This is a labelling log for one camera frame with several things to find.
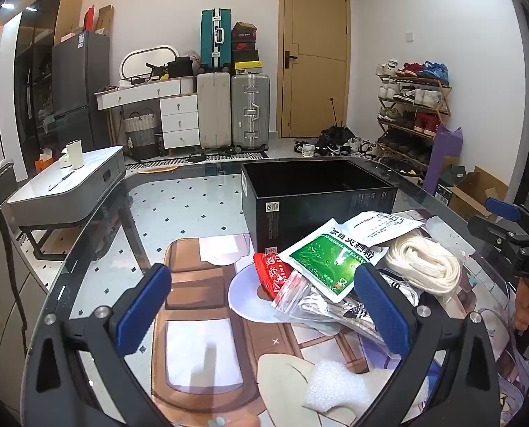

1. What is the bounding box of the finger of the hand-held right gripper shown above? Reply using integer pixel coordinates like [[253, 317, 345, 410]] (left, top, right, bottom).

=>
[[486, 197, 529, 232], [467, 216, 529, 254]]

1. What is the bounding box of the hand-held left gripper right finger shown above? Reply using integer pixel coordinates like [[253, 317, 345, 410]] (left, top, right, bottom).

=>
[[353, 262, 501, 427]]

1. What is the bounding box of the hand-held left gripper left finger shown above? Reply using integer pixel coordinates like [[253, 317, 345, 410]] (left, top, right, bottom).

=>
[[22, 263, 173, 427]]

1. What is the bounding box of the zip bag with shoelaces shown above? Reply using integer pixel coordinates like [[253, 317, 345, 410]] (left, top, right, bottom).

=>
[[271, 269, 421, 348]]

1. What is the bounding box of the white shoelace bundle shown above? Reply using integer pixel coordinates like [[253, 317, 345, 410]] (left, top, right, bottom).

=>
[[384, 233, 463, 299]]

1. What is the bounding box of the green sachet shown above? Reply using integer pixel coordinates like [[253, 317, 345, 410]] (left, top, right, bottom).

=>
[[287, 219, 387, 303]]

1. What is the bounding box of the white foam piece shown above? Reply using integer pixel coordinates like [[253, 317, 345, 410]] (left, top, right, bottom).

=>
[[301, 360, 368, 412]]

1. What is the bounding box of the red sachet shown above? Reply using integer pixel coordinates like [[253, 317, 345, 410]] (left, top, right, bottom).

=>
[[252, 251, 301, 303]]

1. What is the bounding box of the black cardboard box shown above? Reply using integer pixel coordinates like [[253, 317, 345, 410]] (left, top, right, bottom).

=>
[[241, 159, 399, 254]]

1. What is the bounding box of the person's right hand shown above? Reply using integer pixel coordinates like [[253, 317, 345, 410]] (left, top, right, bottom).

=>
[[513, 281, 529, 332]]

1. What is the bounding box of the open cardboard box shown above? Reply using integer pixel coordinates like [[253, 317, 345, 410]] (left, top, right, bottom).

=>
[[447, 167, 509, 222]]

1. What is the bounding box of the dark green box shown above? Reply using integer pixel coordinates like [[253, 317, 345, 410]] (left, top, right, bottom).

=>
[[438, 164, 467, 205]]

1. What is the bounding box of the printed desk mat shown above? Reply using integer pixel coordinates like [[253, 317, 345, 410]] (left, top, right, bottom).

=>
[[151, 207, 529, 427]]

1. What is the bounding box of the purple yoga mat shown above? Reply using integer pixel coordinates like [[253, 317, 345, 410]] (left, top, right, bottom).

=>
[[422, 125, 463, 196]]

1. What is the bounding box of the white printed sachet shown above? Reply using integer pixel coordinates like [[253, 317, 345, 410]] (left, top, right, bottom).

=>
[[344, 210, 425, 247]]

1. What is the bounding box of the wooden shoe rack with shoes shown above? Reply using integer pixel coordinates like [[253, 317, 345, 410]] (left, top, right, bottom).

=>
[[375, 59, 452, 175]]

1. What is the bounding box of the grey cabinet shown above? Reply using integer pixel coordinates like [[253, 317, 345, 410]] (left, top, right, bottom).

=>
[[0, 211, 47, 410]]

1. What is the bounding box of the grey coffee table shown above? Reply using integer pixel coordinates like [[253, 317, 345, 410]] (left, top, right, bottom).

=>
[[7, 146, 127, 261]]

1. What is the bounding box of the white cup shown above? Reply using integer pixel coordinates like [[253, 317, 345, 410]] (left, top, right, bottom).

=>
[[65, 140, 84, 170]]

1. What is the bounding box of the pile of shoes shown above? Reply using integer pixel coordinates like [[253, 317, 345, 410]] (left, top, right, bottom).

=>
[[293, 125, 381, 159]]

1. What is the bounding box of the orange box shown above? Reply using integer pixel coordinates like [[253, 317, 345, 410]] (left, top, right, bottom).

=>
[[34, 151, 56, 179]]

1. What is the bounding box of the wicker laundry basket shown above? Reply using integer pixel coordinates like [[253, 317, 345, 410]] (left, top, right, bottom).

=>
[[123, 109, 161, 161]]

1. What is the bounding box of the black umbrella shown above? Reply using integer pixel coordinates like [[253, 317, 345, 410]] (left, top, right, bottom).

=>
[[326, 97, 351, 143]]

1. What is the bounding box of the white dressing table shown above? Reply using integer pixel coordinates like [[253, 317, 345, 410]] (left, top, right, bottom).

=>
[[94, 77, 201, 149]]

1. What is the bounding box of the beige suitcase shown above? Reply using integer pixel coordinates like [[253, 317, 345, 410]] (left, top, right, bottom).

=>
[[196, 71, 232, 149]]

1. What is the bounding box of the wooden door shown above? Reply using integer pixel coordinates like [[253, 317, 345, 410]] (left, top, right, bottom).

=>
[[279, 0, 352, 139]]

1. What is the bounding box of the silver suitcase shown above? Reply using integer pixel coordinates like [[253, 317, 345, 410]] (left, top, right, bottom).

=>
[[231, 73, 271, 152]]

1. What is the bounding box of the grey refrigerator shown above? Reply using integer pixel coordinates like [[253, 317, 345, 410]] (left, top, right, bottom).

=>
[[51, 31, 112, 161]]

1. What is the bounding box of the black bag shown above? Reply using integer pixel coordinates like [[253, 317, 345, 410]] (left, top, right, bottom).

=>
[[167, 56, 198, 78]]

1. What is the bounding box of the oval white-framed mirror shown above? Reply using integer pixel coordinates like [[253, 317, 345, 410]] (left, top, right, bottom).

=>
[[119, 43, 180, 86]]

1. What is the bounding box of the black yellow shoe box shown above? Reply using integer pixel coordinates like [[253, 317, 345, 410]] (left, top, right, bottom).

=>
[[233, 60, 264, 76]]

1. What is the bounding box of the teal suitcase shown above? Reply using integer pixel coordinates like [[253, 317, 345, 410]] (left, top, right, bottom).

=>
[[200, 7, 233, 72]]

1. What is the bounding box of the dark glass cabinet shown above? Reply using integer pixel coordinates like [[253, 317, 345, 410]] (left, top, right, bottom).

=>
[[13, 0, 85, 179]]

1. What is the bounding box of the flat cardboard piece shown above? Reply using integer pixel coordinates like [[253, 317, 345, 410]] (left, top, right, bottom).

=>
[[96, 4, 115, 36]]

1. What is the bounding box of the black cable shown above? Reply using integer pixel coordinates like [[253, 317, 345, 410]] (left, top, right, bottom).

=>
[[0, 182, 27, 343]]

